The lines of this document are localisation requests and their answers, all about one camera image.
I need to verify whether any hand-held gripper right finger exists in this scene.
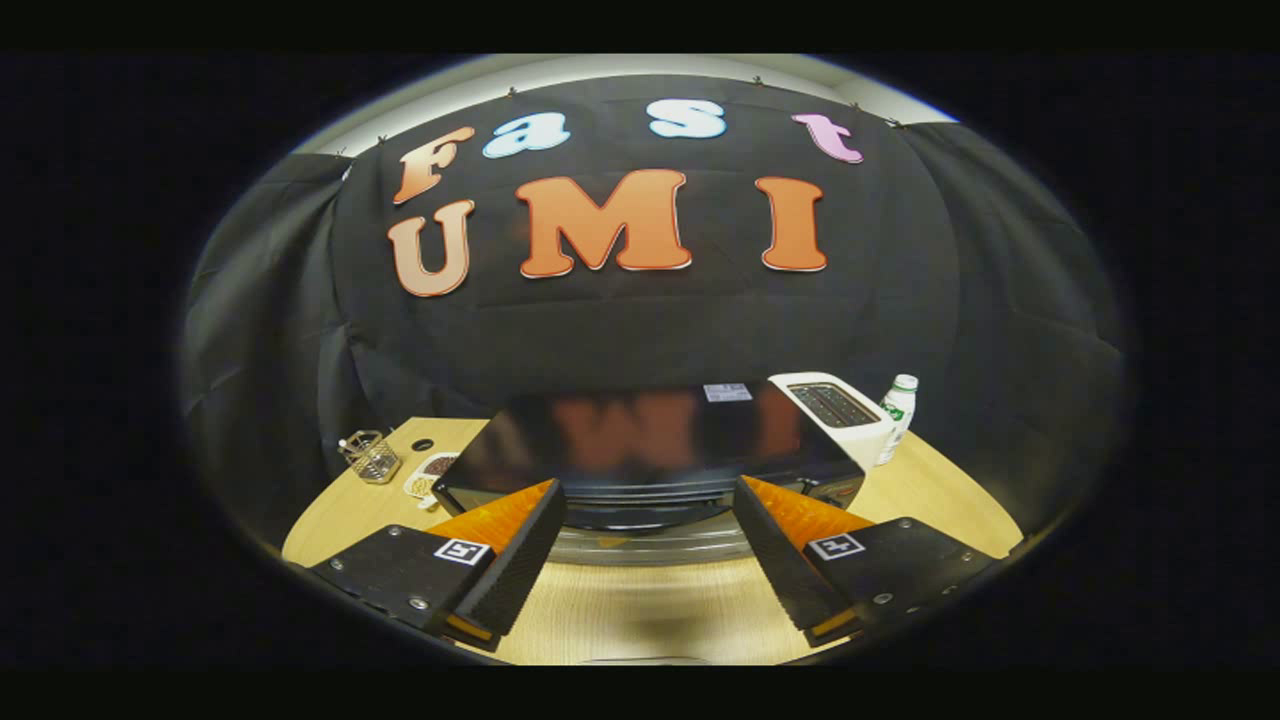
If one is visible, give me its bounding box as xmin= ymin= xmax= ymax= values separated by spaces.
xmin=733 ymin=475 xmax=1001 ymax=651

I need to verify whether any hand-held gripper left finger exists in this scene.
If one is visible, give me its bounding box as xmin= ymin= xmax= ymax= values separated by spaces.
xmin=290 ymin=478 xmax=569 ymax=656

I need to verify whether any black toaster oven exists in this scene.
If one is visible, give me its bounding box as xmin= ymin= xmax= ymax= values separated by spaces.
xmin=432 ymin=382 xmax=867 ymax=568

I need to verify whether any white pop-up toaster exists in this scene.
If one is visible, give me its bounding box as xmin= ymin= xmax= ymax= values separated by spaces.
xmin=767 ymin=372 xmax=896 ymax=476

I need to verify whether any white divided snack dish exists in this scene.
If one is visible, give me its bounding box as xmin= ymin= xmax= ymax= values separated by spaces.
xmin=402 ymin=452 xmax=461 ymax=511

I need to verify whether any white bottle green label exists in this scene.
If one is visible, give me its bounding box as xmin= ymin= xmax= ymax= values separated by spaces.
xmin=876 ymin=374 xmax=919 ymax=468

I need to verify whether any black backdrop cloth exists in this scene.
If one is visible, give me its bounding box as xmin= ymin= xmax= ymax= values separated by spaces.
xmin=180 ymin=75 xmax=1126 ymax=556

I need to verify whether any wire mesh basket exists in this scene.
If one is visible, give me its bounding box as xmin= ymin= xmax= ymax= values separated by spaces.
xmin=338 ymin=430 xmax=403 ymax=486

